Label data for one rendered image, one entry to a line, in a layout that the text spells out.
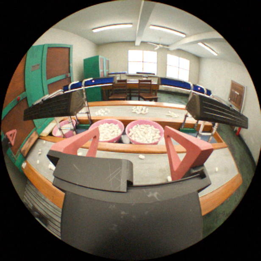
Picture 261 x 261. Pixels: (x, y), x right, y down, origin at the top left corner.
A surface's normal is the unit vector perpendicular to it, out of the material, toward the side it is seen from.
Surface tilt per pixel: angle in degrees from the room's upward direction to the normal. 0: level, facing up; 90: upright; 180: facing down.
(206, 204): 0
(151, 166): 0
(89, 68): 90
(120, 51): 90
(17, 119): 90
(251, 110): 89
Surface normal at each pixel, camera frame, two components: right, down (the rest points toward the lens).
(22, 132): 1.00, 0.04
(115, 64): 0.00, 0.59
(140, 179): 0.00, -0.81
